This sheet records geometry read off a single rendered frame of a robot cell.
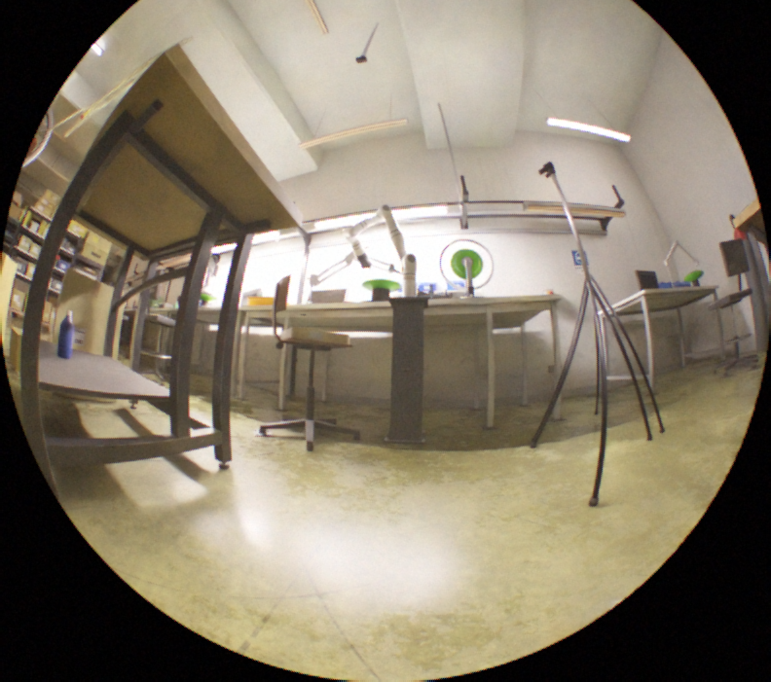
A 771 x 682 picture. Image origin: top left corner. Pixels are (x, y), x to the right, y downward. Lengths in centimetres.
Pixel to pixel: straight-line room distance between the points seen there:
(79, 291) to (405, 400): 197
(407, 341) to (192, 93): 140
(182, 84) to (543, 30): 412
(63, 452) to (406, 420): 144
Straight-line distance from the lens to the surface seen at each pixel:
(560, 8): 437
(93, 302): 168
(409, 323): 140
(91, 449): 73
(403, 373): 138
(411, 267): 155
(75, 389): 73
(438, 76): 351
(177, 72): 65
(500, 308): 178
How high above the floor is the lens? 45
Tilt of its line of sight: 17 degrees up
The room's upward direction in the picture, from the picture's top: 2 degrees clockwise
